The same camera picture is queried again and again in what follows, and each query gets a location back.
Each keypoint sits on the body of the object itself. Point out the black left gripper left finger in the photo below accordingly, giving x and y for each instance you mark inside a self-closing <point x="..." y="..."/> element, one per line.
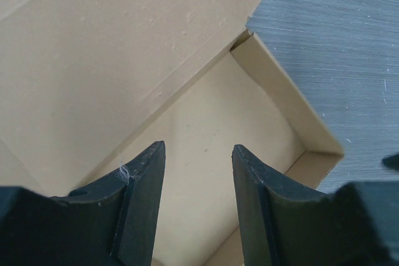
<point x="111" y="221"/>

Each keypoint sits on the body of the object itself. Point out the brown cardboard box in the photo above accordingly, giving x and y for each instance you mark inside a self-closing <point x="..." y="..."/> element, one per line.
<point x="88" y="84"/>

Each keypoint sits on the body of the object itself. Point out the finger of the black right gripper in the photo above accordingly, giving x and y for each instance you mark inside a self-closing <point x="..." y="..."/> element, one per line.
<point x="391" y="162"/>

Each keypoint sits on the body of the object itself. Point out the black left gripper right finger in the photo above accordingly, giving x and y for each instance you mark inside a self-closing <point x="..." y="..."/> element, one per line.
<point x="283" y="222"/>

